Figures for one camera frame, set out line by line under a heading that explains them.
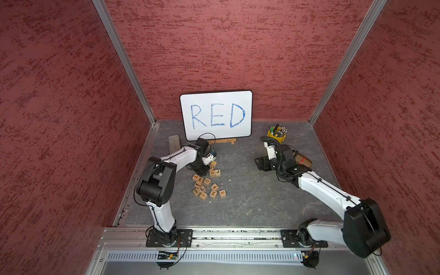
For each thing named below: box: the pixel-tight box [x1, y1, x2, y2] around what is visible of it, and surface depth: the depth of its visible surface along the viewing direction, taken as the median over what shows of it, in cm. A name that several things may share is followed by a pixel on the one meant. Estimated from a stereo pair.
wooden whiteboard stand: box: [215, 138, 237, 145], surface depth 106 cm
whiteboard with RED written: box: [179, 90, 254, 142], surface depth 100 cm
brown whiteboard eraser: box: [292, 151, 313, 168], surface depth 99 cm
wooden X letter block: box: [218, 189, 227, 199], surface depth 87 cm
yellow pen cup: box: [266, 123, 288, 144], surface depth 105 cm
